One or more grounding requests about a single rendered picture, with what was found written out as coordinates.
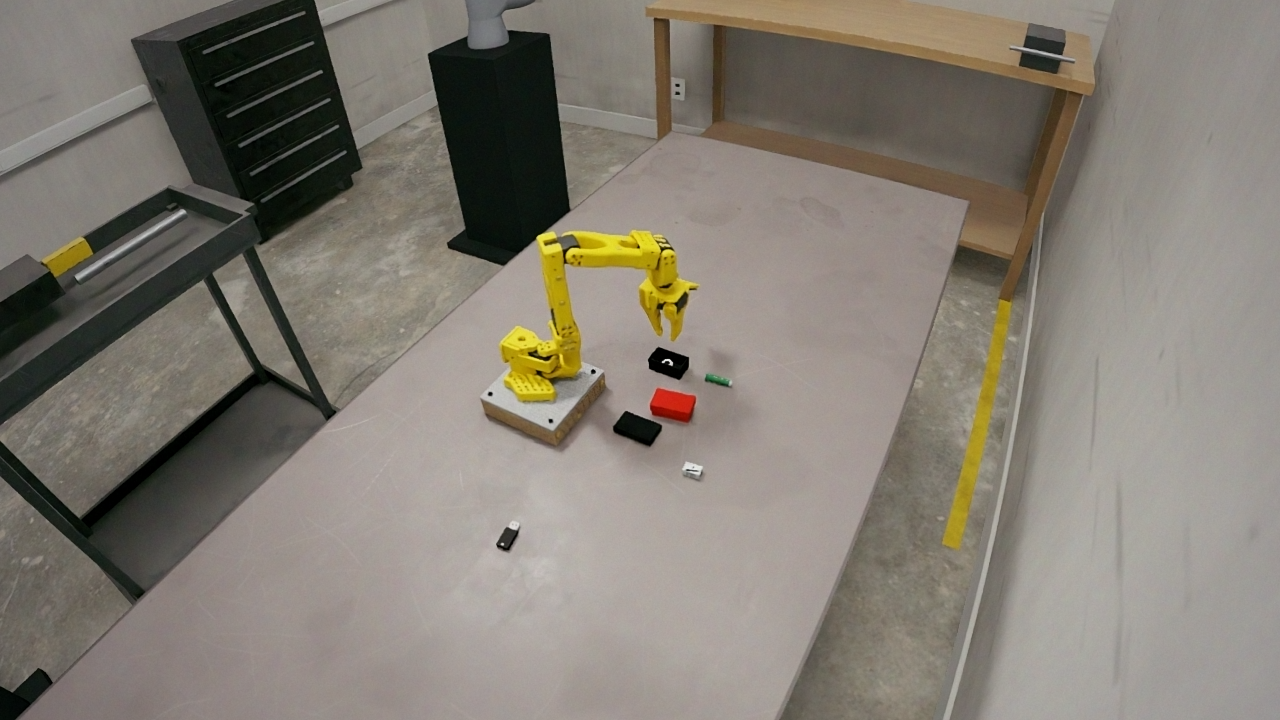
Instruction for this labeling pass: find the red flat box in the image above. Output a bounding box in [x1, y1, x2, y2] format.
[650, 388, 696, 419]

